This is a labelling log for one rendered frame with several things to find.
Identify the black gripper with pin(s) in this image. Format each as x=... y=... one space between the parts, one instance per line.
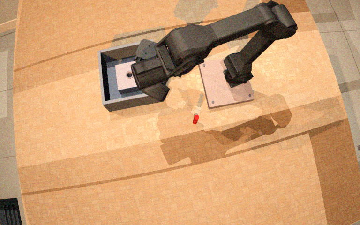
x=158 y=91

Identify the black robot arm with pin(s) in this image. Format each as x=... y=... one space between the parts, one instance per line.
x=190 y=45

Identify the dark red peg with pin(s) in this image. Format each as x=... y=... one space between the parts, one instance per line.
x=195 y=119

